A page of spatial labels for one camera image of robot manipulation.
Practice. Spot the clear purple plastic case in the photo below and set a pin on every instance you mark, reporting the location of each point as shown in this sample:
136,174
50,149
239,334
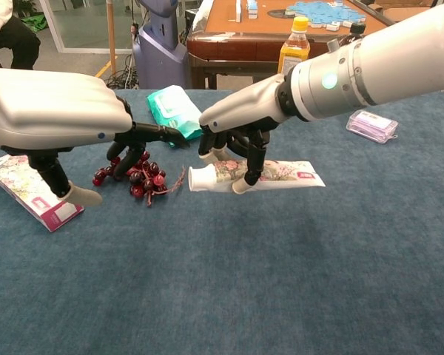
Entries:
371,125

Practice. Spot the orange juice bottle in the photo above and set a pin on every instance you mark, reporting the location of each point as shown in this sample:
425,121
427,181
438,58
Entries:
296,48

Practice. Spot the blue white tile stack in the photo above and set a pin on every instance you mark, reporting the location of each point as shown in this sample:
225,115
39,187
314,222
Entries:
252,9

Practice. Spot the dark red grape bunch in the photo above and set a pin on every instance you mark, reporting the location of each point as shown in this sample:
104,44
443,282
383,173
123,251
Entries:
148,183

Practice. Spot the floral white toothpaste tube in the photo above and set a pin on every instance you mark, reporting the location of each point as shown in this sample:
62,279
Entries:
292,175

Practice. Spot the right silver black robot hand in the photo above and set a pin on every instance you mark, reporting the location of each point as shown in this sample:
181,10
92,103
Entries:
244,103

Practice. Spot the pink white floral box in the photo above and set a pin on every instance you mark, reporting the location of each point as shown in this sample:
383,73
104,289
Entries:
15,177

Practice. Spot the blue mahjong tile pile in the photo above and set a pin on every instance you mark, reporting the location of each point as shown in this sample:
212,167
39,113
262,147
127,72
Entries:
318,11

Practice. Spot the purple grey robot pedestal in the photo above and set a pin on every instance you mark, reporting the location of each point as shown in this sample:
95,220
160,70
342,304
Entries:
159,55

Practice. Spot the cardboard box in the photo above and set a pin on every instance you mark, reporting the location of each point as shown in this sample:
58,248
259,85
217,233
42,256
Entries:
399,10

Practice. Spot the blue table cloth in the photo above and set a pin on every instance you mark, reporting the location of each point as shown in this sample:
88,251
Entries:
222,277

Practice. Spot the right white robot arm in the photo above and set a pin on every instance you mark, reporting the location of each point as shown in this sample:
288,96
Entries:
392,55

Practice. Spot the brown mahjong table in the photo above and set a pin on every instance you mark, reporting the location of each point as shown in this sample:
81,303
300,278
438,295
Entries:
237,48

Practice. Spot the upright white tile row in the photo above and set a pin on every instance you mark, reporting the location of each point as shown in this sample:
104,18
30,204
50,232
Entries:
238,9

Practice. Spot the wooden pole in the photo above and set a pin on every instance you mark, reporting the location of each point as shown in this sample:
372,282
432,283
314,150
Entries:
111,37

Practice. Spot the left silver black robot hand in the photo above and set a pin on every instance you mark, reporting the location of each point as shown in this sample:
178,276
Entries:
52,107

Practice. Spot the seated person in black trousers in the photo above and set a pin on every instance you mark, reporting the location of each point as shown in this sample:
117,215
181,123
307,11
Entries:
18,40

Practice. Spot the teal wet wipes pack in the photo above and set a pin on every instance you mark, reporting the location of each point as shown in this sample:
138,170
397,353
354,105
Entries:
170,107

